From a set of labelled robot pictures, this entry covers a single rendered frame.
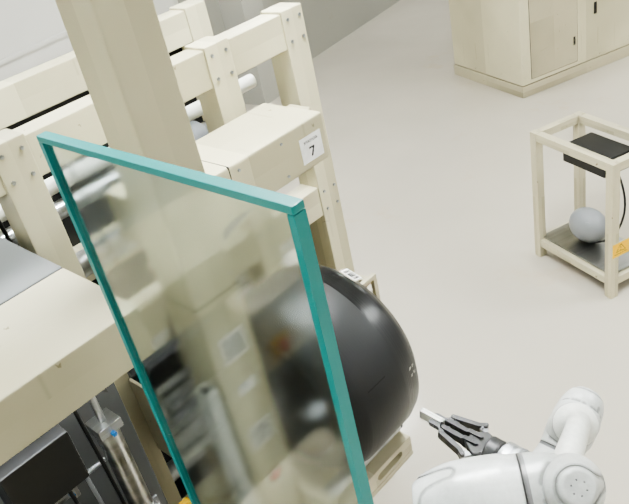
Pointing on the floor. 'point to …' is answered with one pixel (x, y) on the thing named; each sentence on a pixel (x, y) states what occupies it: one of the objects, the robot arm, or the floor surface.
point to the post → (131, 78)
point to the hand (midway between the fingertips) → (431, 418)
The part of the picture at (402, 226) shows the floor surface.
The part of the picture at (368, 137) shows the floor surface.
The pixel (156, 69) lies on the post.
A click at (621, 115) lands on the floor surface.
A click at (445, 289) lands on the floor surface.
